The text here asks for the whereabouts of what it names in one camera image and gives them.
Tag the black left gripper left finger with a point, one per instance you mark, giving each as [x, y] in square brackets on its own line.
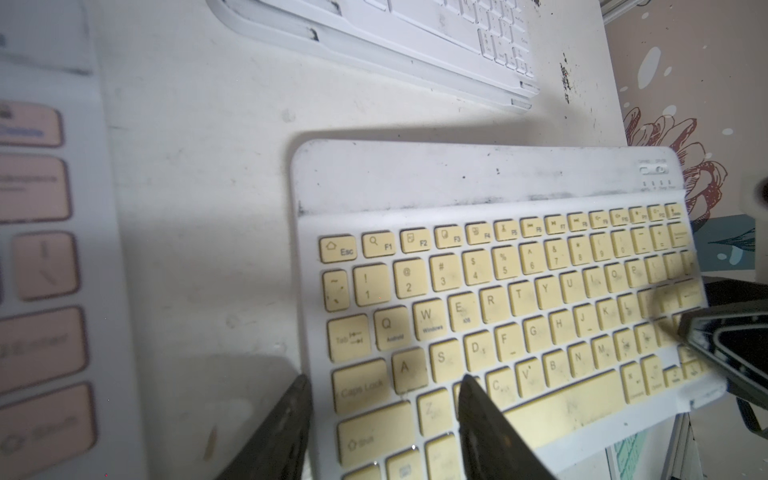
[277, 449]

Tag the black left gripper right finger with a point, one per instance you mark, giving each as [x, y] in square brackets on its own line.
[491, 448]

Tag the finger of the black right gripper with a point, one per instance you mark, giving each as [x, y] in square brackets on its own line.
[733, 339]

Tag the yellow keyboard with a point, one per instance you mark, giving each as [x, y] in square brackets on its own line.
[553, 276]
[267, 25]

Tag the green keyboard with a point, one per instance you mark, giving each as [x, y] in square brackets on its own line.
[634, 457]

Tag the near left pink keyboard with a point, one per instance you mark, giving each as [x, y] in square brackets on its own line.
[70, 406]

